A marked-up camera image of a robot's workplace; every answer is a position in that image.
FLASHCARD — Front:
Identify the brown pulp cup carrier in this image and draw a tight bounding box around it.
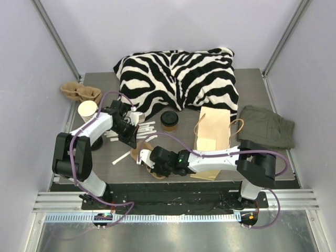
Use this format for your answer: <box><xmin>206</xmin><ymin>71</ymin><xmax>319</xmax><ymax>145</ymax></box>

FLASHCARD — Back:
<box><xmin>130</xmin><ymin>141</ymin><xmax>165</xmax><ymax>180</ymax></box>
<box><xmin>60</xmin><ymin>82</ymin><xmax>102</xmax><ymax>104</ymax></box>

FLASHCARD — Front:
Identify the black plastic cup lid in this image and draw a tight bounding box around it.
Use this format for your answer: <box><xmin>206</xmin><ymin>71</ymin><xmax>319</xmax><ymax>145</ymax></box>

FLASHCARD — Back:
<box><xmin>160</xmin><ymin>111</ymin><xmax>179</xmax><ymax>127</ymax></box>

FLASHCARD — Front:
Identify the brown paper takeout bag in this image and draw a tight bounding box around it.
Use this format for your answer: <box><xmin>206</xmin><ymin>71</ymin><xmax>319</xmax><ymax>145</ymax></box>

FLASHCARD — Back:
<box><xmin>189</xmin><ymin>106</ymin><xmax>246</xmax><ymax>182</ymax></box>

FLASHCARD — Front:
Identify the white straw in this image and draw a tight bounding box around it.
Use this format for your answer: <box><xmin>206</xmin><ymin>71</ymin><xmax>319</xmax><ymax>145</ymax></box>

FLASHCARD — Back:
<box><xmin>112</xmin><ymin>151</ymin><xmax>130</xmax><ymax>165</ymax></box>
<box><xmin>104</xmin><ymin>127</ymin><xmax>154</xmax><ymax>137</ymax></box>
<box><xmin>139</xmin><ymin>121</ymin><xmax>156</xmax><ymax>131</ymax></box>
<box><xmin>110</xmin><ymin>135</ymin><xmax>158</xmax><ymax>142</ymax></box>

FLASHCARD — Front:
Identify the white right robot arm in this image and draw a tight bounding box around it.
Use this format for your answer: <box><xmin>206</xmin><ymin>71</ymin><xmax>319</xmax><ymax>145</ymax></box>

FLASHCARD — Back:
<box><xmin>143</xmin><ymin>140</ymin><xmax>276</xmax><ymax>207</ymax></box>

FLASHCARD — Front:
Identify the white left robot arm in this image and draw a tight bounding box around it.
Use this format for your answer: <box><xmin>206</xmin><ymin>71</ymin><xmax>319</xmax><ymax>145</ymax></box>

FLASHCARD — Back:
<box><xmin>52</xmin><ymin>100</ymin><xmax>139</xmax><ymax>209</ymax></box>

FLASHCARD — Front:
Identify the stack of black lids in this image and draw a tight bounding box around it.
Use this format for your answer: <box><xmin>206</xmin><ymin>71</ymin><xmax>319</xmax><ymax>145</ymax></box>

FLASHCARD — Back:
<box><xmin>91</xmin><ymin>137</ymin><xmax>103</xmax><ymax>151</ymax></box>

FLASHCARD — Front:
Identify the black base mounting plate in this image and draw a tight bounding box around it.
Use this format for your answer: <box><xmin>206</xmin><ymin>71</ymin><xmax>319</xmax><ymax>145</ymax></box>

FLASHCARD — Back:
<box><xmin>80</xmin><ymin>182</ymin><xmax>269</xmax><ymax>215</ymax></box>

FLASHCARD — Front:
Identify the stack of paper cups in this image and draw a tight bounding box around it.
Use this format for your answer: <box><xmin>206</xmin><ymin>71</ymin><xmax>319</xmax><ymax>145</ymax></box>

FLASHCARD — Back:
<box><xmin>77</xmin><ymin>100</ymin><xmax>98</xmax><ymax>122</ymax></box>

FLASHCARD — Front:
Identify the olive green folded cloth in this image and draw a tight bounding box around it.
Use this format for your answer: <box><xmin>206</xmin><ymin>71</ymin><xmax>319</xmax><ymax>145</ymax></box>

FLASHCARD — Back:
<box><xmin>237</xmin><ymin>105</ymin><xmax>295</xmax><ymax>150</ymax></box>

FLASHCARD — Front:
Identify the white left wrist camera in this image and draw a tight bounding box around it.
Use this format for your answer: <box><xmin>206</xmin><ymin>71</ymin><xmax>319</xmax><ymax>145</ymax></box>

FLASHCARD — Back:
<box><xmin>128</xmin><ymin>111</ymin><xmax>145</xmax><ymax>125</ymax></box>

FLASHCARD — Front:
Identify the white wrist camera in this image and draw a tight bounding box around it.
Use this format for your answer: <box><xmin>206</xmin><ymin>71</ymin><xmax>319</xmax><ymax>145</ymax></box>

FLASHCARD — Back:
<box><xmin>136</xmin><ymin>149</ymin><xmax>155</xmax><ymax>169</ymax></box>
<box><xmin>128</xmin><ymin>111</ymin><xmax>145</xmax><ymax>125</ymax></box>

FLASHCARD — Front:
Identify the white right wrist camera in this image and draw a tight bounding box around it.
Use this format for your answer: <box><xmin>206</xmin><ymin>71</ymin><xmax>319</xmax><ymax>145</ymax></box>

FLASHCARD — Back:
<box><xmin>136</xmin><ymin>149</ymin><xmax>155</xmax><ymax>169</ymax></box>

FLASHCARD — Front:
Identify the white slotted cable duct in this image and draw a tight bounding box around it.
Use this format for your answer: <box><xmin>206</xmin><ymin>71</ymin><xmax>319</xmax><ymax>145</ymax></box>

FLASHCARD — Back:
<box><xmin>44</xmin><ymin>212</ymin><xmax>241</xmax><ymax>223</ymax></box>

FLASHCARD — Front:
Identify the aluminium frame rail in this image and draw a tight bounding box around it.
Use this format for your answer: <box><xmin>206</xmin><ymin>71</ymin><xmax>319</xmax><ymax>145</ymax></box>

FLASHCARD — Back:
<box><xmin>31</xmin><ymin>0</ymin><xmax>81</xmax><ymax>81</ymax></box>

